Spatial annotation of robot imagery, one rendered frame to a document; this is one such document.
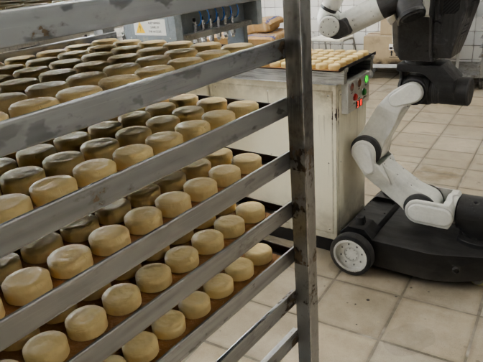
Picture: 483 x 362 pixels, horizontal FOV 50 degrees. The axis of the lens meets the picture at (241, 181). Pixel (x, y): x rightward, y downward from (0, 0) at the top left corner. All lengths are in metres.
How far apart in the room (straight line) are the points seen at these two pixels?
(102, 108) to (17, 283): 0.21
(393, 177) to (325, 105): 0.45
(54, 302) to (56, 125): 0.18
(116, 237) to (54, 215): 0.13
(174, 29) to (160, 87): 1.83
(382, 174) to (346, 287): 0.52
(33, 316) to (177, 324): 0.27
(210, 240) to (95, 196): 0.27
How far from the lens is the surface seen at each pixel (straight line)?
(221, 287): 0.84
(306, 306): 0.98
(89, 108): 0.55
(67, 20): 0.53
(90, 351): 0.63
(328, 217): 2.50
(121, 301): 0.70
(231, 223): 0.83
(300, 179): 0.85
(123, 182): 0.59
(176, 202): 0.71
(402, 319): 2.21
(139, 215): 0.69
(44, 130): 0.52
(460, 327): 2.22
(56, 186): 0.59
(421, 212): 2.39
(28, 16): 0.51
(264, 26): 6.22
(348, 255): 2.42
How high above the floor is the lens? 1.36
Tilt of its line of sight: 23 degrees down
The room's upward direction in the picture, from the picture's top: 5 degrees counter-clockwise
